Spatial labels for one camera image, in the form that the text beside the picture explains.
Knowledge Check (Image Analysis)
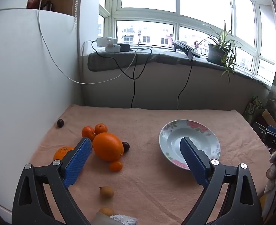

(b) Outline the black tablet device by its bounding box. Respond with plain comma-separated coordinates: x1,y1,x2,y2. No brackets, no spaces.
172,40,202,58

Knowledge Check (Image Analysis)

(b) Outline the green spider plant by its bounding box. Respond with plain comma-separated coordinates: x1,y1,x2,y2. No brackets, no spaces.
198,20,243,83

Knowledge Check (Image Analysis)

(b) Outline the black looped cable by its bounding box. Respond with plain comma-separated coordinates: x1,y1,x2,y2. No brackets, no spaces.
91,41,152,108

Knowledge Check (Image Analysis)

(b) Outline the green snack packet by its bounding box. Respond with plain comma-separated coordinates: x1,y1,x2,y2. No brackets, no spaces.
244,96,262,122

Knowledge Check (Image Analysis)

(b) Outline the tiny orange kumquat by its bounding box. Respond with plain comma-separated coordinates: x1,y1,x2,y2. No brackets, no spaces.
109,160,123,172

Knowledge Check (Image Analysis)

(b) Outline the cardboard box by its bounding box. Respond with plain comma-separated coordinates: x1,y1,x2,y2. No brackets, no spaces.
261,109,276,132

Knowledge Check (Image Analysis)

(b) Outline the person's left hand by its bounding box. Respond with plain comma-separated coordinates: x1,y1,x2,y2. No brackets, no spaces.
94,212,138,225

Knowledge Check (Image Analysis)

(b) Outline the black straight cable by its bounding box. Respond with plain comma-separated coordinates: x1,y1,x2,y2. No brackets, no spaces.
177,49,193,110

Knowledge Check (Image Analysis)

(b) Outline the large oval orange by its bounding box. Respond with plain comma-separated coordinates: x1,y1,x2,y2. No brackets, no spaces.
92,132,125,162

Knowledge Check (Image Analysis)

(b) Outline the floral white plate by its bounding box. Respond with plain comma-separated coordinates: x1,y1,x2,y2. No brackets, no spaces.
159,119,221,171

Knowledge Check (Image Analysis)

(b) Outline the grey windowsill cloth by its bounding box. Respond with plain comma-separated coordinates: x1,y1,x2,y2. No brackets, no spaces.
87,47,272,91

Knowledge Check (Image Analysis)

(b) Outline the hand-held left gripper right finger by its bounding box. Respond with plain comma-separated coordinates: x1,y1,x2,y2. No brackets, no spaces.
180,136,263,225

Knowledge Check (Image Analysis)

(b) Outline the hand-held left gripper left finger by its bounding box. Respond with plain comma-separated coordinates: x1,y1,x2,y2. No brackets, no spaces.
11,137,93,225

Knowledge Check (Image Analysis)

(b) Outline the dark plant pot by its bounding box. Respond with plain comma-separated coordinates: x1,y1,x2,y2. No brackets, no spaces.
207,43,230,64

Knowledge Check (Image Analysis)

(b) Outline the white window frame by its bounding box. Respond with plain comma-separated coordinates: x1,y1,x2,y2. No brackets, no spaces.
98,0,276,85

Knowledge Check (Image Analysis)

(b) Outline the round orange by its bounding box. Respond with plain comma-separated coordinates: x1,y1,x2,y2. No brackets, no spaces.
53,146,75,161

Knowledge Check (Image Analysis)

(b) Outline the small mandarin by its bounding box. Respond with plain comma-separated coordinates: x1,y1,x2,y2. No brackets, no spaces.
95,123,108,134
82,126,96,141

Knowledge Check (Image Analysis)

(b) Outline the long white cable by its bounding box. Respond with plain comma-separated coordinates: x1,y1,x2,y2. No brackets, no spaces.
38,0,141,85

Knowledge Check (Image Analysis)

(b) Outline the person's right hand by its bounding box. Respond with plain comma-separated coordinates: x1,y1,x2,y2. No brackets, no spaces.
264,151,276,194

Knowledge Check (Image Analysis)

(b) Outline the white cabinet panel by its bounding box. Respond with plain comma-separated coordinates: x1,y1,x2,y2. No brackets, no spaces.
0,7,84,216

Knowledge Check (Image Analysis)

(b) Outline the short white power cord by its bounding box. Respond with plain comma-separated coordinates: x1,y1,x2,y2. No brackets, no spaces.
80,40,98,57

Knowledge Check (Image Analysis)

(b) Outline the white power adapter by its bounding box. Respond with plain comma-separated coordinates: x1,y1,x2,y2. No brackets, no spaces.
105,44,121,53
96,37,118,47

